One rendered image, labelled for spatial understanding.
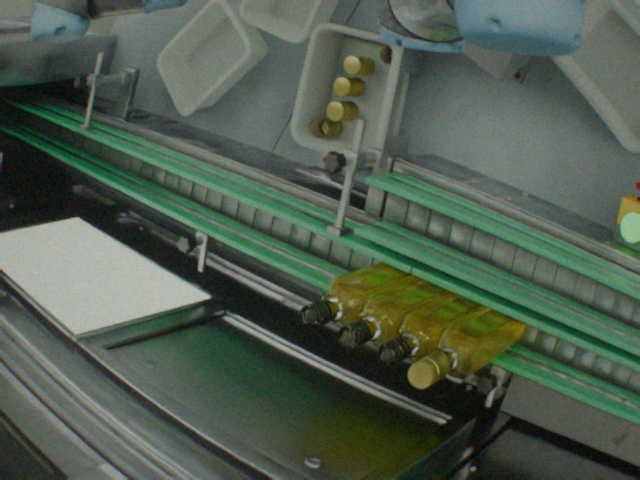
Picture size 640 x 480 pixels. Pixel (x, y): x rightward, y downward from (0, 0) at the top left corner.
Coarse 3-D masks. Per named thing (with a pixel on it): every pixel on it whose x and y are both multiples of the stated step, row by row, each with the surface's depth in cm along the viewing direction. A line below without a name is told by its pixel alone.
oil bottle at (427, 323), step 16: (432, 304) 107; (448, 304) 108; (464, 304) 109; (480, 304) 110; (416, 320) 101; (432, 320) 102; (448, 320) 103; (416, 336) 100; (432, 336) 100; (416, 352) 100
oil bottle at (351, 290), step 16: (352, 272) 112; (368, 272) 113; (384, 272) 114; (400, 272) 116; (336, 288) 107; (352, 288) 107; (368, 288) 108; (384, 288) 110; (352, 304) 106; (336, 320) 107; (352, 320) 106
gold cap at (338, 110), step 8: (336, 104) 135; (344, 104) 135; (352, 104) 137; (328, 112) 136; (336, 112) 135; (344, 112) 135; (352, 112) 137; (336, 120) 136; (344, 120) 137; (352, 120) 139
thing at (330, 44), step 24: (312, 48) 133; (336, 48) 137; (360, 48) 136; (312, 72) 135; (336, 72) 139; (384, 72) 134; (312, 96) 137; (336, 96) 140; (360, 96) 137; (384, 96) 135; (312, 120) 140; (384, 120) 127; (312, 144) 136; (336, 144) 137
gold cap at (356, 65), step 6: (348, 60) 132; (354, 60) 132; (360, 60) 131; (366, 60) 133; (372, 60) 134; (348, 66) 133; (354, 66) 132; (360, 66) 131; (366, 66) 133; (372, 66) 134; (348, 72) 133; (354, 72) 132; (360, 72) 132; (366, 72) 134; (372, 72) 135
